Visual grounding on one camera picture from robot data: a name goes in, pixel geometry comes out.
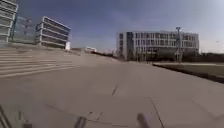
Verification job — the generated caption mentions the low white building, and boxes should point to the low white building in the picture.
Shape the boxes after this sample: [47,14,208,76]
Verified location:
[84,46,98,54]

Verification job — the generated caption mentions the grey concrete slab plaza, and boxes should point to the grey concrete slab plaza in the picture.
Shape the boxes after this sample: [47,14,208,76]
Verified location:
[0,53,224,128]

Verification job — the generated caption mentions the small white structure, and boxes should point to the small white structure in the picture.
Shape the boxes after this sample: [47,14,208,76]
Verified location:
[65,41,72,51]

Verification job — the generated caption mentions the large pale grid-window building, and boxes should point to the large pale grid-window building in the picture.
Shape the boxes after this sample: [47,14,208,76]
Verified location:
[116,30,201,62]

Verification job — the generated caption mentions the robot's own part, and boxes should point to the robot's own part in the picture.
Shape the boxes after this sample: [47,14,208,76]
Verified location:
[136,113,151,128]
[73,115,88,128]

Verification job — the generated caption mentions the striped grey office building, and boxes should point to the striped grey office building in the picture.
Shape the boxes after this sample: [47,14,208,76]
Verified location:
[35,15,72,50]

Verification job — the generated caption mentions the tall lamp pole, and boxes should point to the tall lamp pole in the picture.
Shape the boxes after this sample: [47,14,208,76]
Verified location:
[175,26,183,64]

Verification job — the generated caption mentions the grass bed with dark kerb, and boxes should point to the grass bed with dark kerb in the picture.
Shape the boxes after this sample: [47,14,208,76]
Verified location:
[152,62,224,85]

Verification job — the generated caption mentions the wide concrete steps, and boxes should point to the wide concrete steps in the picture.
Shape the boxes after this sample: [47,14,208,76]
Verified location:
[0,47,81,80]

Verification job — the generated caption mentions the lattice glass building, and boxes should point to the lattice glass building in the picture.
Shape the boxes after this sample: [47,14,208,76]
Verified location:
[12,15,38,45]

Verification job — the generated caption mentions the row of dark trees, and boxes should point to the row of dark trees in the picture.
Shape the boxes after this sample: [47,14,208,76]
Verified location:
[198,52,224,64]

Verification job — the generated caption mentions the tall glass office building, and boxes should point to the tall glass office building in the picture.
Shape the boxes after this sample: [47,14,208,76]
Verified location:
[0,0,19,43]

